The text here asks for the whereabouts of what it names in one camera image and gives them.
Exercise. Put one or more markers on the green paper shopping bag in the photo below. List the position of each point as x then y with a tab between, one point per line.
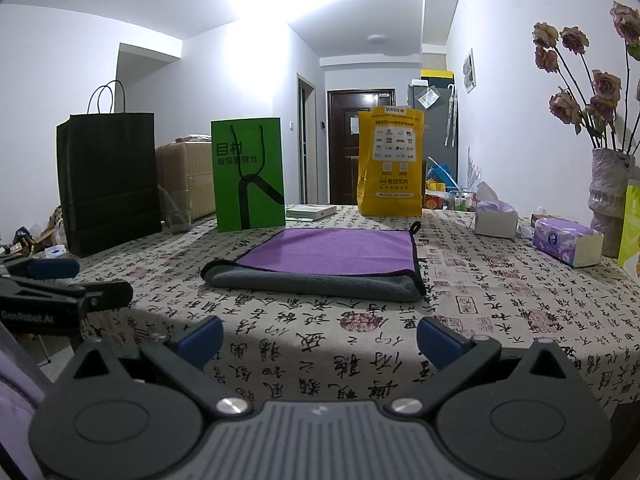
248	173

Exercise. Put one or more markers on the clear plastic cup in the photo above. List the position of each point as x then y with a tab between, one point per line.
176	207

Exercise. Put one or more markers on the round ceiling lamp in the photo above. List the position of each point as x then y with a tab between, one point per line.
377	40

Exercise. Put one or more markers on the beige suitcase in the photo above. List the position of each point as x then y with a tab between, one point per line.
186	165

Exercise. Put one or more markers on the cluttered side shelf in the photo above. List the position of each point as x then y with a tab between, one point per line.
439	180

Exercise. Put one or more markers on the purple tissue pack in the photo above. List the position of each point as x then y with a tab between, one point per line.
568	241

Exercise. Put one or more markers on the open white tissue box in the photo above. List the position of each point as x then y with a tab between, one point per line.
493	217

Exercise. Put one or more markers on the black paper shopping bag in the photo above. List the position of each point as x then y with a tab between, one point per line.
107	180

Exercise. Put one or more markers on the yellow delivery paper bag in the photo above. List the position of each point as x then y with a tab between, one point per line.
390	162

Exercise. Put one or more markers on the yellow box on refrigerator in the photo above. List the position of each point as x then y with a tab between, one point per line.
442	74

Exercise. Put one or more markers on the purple grey microfibre towel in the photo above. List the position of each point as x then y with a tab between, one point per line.
379	265

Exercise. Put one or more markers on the grey refrigerator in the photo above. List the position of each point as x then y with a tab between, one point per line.
437	99

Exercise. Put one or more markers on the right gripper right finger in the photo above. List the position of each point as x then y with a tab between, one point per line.
460	363

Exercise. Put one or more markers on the dark brown entrance door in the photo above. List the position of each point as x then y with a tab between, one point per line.
343	135

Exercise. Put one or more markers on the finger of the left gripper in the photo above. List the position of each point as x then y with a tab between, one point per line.
41	269
103	296

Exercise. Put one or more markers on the wall picture frame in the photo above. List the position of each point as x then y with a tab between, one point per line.
468	72

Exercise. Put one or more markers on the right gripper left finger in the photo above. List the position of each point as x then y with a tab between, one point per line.
178	361

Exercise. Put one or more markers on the yellow green box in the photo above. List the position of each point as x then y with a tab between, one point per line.
629	255

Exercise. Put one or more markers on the white flat box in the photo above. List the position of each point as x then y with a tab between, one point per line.
309	212

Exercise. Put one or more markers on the dried pink roses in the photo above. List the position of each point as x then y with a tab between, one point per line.
591	100

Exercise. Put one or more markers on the white textured vase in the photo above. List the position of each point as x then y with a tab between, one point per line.
610	174

